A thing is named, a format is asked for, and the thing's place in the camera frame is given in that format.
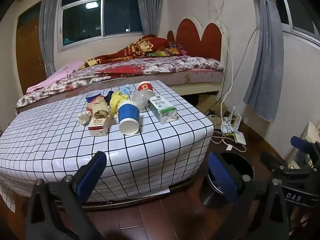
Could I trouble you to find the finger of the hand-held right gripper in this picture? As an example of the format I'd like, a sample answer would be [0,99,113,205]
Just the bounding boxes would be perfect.
[259,151,312,178]
[291,136,320,167]

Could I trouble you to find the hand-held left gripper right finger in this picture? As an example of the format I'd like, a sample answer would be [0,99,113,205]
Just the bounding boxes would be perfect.
[207,152,292,240]

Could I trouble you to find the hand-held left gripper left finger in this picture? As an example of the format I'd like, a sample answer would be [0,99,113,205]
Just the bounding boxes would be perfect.
[25,151,108,240]

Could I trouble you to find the black trash bin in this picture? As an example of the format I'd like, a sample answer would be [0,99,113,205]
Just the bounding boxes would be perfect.
[200,151,255,207]

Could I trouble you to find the small red white box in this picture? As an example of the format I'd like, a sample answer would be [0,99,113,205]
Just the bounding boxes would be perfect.
[88,117,110,137]

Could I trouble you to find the white tissue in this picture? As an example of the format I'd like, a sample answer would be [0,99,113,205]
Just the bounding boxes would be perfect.
[78,111,93,126]

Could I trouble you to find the brown paper bag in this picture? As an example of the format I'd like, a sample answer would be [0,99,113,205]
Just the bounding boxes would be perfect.
[86,97,113,119]

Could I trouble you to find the large blue paper cup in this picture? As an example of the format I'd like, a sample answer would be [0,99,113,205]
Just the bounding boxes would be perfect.
[117,100,140,136]

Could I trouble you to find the yellow plastic bag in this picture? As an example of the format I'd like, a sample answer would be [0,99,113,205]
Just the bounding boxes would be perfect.
[110,92,130,117]

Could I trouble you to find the small blue paper cup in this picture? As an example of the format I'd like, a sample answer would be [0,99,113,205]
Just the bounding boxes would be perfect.
[85,90,102,103]

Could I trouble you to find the green white milk carton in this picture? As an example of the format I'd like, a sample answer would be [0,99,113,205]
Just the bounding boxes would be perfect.
[148,95,178,125]

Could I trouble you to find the red paper cup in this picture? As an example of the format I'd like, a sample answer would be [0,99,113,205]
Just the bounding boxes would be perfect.
[137,81,155,98]

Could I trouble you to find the white cabinet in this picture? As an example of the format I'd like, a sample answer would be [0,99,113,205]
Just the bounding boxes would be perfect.
[305,121,320,144]

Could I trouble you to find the flat white router box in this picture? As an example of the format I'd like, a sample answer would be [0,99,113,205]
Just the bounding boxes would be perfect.
[234,132,247,146]

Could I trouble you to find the white checkered tablecloth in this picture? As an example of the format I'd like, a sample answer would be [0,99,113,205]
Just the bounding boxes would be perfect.
[0,80,215,211]

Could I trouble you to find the white router with antennas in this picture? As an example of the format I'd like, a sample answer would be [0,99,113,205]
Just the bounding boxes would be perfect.
[221,106,242,135]

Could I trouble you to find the tied grey curtain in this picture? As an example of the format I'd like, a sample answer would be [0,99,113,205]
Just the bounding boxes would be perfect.
[243,0,285,122]

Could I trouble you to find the pink cloth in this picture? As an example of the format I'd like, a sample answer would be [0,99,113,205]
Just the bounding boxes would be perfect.
[26,60,86,93]

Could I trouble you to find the floral bed sheet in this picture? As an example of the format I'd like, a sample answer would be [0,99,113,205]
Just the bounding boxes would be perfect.
[16,56,225,108]

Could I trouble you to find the side window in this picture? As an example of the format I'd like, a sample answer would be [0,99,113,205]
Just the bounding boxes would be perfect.
[274,0,320,46]

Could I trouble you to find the brown wooden door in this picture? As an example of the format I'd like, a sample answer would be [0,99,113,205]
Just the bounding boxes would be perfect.
[15,1,48,95]

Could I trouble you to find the red printed blanket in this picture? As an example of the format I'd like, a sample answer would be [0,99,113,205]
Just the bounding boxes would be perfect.
[79,34,186,70]

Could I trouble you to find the colourful printed cloth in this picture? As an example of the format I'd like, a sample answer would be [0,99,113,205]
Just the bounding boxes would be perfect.
[149,42,187,57]

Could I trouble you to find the red white headboard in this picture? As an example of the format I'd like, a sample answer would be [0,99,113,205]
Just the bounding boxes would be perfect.
[167,17,229,63]

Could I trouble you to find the large sliding window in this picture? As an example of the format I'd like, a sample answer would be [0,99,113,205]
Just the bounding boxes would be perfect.
[58,0,151,53]

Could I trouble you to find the white hanging cable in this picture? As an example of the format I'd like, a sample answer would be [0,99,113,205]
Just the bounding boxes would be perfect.
[204,0,237,133]

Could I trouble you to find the cream bed frame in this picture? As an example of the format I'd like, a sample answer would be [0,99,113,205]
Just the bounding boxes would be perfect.
[15,80,223,114]

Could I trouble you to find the thin black cable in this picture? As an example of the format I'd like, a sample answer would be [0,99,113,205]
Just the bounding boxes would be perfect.
[205,26,260,113]

